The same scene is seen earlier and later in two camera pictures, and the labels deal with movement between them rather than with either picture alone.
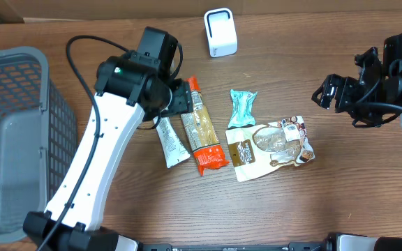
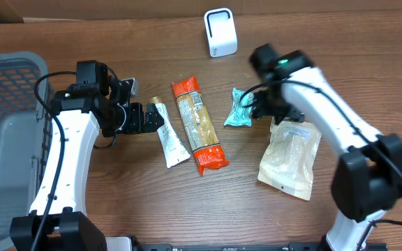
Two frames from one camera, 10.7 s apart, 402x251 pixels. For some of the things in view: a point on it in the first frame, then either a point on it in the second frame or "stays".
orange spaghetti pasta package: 200,132 stays
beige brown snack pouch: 257,148 → 289,160
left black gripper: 185,103 → 140,124
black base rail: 309,246 stays
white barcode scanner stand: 220,32 stays
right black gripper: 345,87 → 262,110
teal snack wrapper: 243,113 stays
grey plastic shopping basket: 27,146 stays
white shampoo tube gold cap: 175,150 stays
